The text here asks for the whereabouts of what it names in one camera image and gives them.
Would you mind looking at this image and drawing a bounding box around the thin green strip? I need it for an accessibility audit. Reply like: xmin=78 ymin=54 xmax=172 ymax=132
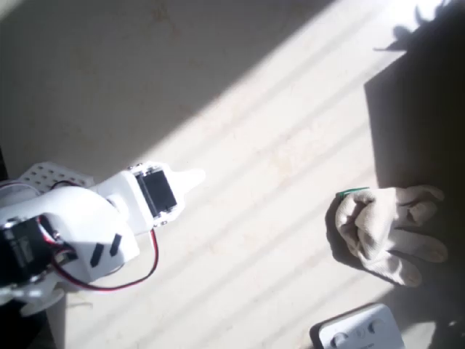
xmin=336 ymin=186 xmax=371 ymax=200

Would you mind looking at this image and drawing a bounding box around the white knitted work glove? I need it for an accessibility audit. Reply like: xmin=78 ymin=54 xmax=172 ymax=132
xmin=333 ymin=185 xmax=448 ymax=288

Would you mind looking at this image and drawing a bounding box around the white perforated base plate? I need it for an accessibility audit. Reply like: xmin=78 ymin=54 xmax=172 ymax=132
xmin=17 ymin=161 xmax=95 ymax=197

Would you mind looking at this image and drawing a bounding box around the white plastic device with buttons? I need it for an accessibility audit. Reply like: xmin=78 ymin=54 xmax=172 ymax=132
xmin=309 ymin=303 xmax=406 ymax=349

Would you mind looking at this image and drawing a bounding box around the red white black servo cable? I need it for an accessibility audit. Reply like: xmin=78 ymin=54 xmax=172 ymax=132
xmin=53 ymin=229 xmax=160 ymax=292

